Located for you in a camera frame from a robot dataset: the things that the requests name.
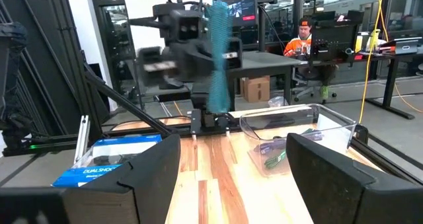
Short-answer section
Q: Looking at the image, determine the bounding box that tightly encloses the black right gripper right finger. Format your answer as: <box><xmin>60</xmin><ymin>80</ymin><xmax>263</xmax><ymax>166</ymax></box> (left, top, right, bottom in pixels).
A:
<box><xmin>286</xmin><ymin>133</ymin><xmax>423</xmax><ymax>224</ymax></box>

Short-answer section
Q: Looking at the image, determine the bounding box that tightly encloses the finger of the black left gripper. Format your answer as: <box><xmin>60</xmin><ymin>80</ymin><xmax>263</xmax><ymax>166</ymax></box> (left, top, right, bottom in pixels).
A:
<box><xmin>226</xmin><ymin>37</ymin><xmax>244</xmax><ymax>70</ymax></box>
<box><xmin>136</xmin><ymin>46</ymin><xmax>181</xmax><ymax>88</ymax></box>

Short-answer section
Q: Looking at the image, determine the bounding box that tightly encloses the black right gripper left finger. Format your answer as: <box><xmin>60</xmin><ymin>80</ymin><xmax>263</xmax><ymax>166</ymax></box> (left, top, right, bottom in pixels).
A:
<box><xmin>0</xmin><ymin>133</ymin><xmax>181</xmax><ymax>224</ymax></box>

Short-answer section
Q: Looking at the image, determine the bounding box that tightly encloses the teal tool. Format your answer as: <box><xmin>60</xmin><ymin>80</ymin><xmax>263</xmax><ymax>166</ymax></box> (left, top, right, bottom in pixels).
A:
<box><xmin>205</xmin><ymin>0</ymin><xmax>234</xmax><ymax>114</ymax></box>

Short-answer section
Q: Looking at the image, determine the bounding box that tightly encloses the small dark object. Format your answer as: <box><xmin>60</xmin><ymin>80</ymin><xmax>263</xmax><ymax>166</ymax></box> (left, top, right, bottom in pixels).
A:
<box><xmin>253</xmin><ymin>130</ymin><xmax>324</xmax><ymax>156</ymax></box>

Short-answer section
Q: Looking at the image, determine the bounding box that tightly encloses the cardboard box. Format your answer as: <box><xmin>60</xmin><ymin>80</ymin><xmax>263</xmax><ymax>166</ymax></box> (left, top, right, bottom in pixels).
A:
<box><xmin>240</xmin><ymin>75</ymin><xmax>271</xmax><ymax>103</ymax></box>

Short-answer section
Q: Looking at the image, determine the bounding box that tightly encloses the black display screen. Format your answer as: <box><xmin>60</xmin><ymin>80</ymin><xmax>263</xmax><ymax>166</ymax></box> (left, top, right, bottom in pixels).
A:
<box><xmin>211</xmin><ymin>0</ymin><xmax>258</xmax><ymax>28</ymax></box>

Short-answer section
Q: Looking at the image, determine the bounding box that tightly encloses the black diagonal strut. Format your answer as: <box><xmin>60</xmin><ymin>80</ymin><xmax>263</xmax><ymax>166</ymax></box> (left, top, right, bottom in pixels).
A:
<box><xmin>82</xmin><ymin>50</ymin><xmax>174</xmax><ymax>137</ymax></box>

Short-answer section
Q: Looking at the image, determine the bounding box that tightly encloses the clear plastic bin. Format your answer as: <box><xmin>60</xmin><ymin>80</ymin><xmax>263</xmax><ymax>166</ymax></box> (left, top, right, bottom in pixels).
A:
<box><xmin>239</xmin><ymin>103</ymin><xmax>358</xmax><ymax>178</ymax></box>

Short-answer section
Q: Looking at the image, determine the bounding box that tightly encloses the person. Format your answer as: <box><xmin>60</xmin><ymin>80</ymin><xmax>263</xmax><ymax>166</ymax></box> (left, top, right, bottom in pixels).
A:
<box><xmin>283</xmin><ymin>16</ymin><xmax>338</xmax><ymax>101</ymax></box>

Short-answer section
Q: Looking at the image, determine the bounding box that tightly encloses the blue controller box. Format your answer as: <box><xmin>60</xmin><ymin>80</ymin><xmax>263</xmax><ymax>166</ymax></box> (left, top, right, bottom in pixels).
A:
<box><xmin>52</xmin><ymin>133</ymin><xmax>163</xmax><ymax>188</ymax></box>

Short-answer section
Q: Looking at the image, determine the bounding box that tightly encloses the clear plastic bag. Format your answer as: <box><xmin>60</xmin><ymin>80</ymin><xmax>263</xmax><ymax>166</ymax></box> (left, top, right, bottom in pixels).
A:
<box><xmin>267</xmin><ymin>95</ymin><xmax>289</xmax><ymax>108</ymax></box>

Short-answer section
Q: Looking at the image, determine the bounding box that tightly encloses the black office chair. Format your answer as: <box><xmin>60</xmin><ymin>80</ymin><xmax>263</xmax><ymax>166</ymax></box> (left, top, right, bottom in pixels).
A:
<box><xmin>292</xmin><ymin>65</ymin><xmax>338</xmax><ymax>103</ymax></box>

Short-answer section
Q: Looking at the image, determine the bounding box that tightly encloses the black equipment case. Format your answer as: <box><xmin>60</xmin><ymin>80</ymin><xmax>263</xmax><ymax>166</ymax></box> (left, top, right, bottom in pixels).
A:
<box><xmin>310</xmin><ymin>11</ymin><xmax>364</xmax><ymax>62</ymax></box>

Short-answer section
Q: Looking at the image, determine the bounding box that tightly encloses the black folding panel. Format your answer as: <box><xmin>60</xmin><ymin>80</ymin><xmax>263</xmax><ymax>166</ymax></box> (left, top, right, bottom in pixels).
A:
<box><xmin>0</xmin><ymin>0</ymin><xmax>110</xmax><ymax>152</ymax></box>

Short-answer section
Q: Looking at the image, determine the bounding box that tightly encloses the black standing desk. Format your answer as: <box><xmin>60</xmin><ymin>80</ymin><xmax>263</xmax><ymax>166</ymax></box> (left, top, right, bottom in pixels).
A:
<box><xmin>360</xmin><ymin>50</ymin><xmax>423</xmax><ymax>121</ymax></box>

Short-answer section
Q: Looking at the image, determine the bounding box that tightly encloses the silver laptop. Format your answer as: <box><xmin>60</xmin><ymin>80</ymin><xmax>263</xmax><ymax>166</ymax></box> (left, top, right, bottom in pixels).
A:
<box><xmin>379</xmin><ymin>36</ymin><xmax>423</xmax><ymax>56</ymax></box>

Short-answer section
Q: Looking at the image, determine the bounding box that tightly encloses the black table edge rail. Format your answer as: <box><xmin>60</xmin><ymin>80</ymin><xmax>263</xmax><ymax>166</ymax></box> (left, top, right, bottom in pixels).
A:
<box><xmin>350</xmin><ymin>124</ymin><xmax>423</xmax><ymax>187</ymax></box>

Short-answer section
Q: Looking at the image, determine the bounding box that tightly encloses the silver aluminium bracket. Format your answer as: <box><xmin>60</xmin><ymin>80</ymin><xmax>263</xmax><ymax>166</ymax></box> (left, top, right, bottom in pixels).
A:
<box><xmin>73</xmin><ymin>114</ymin><xmax>91</xmax><ymax>164</ymax></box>

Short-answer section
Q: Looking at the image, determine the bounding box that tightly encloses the black frame post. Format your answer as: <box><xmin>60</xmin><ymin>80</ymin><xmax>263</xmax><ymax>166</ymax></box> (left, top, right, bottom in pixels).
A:
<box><xmin>44</xmin><ymin>0</ymin><xmax>103</xmax><ymax>142</ymax></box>

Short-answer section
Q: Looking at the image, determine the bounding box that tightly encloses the black table end rail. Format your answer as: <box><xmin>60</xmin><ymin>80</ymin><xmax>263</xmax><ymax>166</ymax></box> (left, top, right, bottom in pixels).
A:
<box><xmin>3</xmin><ymin>120</ymin><xmax>242</xmax><ymax>157</ymax></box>

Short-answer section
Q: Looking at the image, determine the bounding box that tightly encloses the black cable sleeve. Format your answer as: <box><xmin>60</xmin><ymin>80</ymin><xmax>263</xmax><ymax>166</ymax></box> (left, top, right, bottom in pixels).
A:
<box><xmin>0</xmin><ymin>21</ymin><xmax>32</xmax><ymax>152</ymax></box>

